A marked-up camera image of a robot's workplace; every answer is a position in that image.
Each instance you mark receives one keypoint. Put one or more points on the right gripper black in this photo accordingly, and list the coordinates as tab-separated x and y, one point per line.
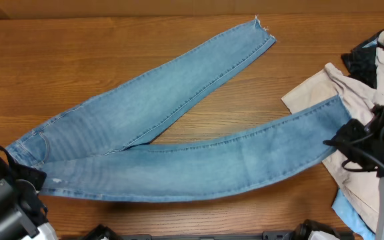
342	137

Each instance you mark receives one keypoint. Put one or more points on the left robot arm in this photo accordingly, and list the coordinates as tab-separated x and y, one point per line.
22	214

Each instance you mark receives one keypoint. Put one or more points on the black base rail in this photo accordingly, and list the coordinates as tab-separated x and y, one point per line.
103	232

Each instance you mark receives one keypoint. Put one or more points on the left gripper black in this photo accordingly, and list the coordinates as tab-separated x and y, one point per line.
36	178

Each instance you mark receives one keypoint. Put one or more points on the dark patterned garment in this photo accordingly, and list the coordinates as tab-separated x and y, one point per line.
360	61

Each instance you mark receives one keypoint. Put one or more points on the light blue cloth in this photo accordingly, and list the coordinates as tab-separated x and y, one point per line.
350	217

